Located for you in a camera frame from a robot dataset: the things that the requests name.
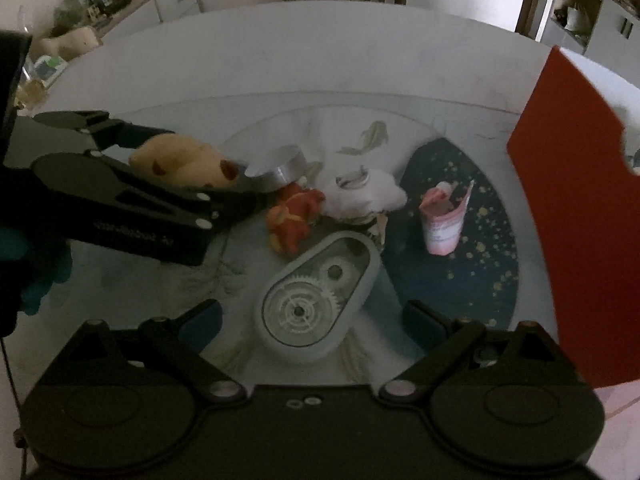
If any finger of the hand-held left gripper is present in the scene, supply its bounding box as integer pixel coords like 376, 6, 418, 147
30, 152, 267, 234
32, 109, 176, 152

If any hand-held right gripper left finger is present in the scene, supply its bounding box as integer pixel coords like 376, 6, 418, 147
80, 299, 248, 404

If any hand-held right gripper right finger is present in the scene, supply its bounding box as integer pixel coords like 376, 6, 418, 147
380, 300, 559, 404

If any yellow spotted plush toy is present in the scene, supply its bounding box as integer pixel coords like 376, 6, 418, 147
129, 132, 241, 191

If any pink packet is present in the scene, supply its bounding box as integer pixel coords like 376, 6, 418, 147
419, 180, 475, 256

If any grey correction tape dispenser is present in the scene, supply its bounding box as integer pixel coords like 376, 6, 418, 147
256, 230, 382, 365

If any round silver tin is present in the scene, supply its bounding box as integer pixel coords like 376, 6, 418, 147
245, 145, 307, 193

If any red toy figure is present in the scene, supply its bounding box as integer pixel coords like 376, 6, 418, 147
266, 185, 326, 256

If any white plush toy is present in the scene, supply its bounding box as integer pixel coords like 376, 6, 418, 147
320, 167, 408, 221

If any red cardboard shoe box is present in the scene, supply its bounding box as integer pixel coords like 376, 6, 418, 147
506, 45, 640, 388

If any person's left hand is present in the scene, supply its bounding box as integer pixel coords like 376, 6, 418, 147
0, 227, 75, 315

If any round printed glass turntable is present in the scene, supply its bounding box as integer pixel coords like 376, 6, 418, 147
160, 105, 523, 386

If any green white packet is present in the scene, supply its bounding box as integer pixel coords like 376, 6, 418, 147
32, 55, 69, 84

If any clear glass jar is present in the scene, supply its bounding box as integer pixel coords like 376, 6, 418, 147
15, 50, 51, 104

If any beige cloth bundle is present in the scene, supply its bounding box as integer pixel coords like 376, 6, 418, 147
40, 25, 98, 59

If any pale bag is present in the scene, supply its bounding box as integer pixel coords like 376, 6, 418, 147
565, 5, 592, 34

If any grey wall cabinet unit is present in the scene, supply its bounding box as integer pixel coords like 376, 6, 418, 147
537, 0, 640, 61

